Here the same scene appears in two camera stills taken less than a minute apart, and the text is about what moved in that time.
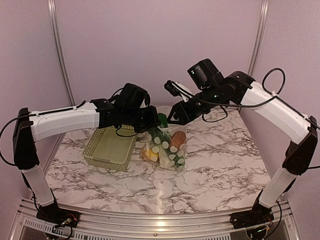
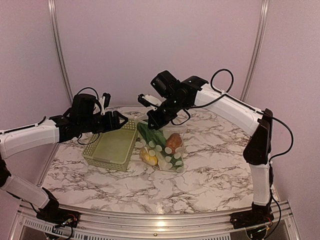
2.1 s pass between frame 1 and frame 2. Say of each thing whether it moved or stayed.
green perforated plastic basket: stayed
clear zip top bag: stayed
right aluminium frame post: stayed
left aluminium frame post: stayed
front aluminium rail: stayed
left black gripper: moved
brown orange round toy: moved
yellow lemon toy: moved
